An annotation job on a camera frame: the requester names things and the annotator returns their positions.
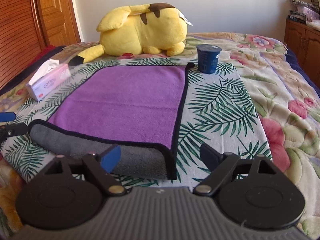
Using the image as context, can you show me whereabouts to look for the folded floral cloth on cabinet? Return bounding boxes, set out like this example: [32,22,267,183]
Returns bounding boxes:
[307,20,320,31]

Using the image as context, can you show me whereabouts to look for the stack of boxes on cabinet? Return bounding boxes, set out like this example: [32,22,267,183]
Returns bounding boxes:
[287,0,319,24]

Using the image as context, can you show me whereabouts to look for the palm leaf patterned cloth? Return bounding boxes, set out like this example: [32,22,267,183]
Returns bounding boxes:
[16,57,271,187]

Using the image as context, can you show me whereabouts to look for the wooden louvered wardrobe door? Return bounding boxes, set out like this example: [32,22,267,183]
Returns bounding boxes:
[0,0,46,88]

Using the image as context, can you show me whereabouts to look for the pink tissue box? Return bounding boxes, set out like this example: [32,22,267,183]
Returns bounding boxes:
[25,59,71,102]

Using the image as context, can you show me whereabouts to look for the yellow Pikachu plush toy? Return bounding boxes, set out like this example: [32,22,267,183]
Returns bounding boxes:
[69,3,192,66]

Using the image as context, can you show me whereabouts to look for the floral bed blanket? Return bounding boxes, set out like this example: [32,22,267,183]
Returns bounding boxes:
[1,33,319,239]

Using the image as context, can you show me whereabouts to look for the purple and grey towel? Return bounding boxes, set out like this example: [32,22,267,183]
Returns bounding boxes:
[29,64,191,180]

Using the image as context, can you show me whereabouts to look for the dark navy red blanket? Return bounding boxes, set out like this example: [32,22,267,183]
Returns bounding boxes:
[0,45,65,95]

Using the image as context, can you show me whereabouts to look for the wooden room door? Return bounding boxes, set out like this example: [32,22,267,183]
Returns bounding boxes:
[36,0,80,46]

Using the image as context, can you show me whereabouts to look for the dark blue plastic cup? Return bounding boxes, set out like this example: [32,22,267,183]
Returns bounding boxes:
[196,44,222,74]

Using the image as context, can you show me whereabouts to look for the brown wooden cabinet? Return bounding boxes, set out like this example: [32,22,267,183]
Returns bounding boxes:
[284,19,319,88]

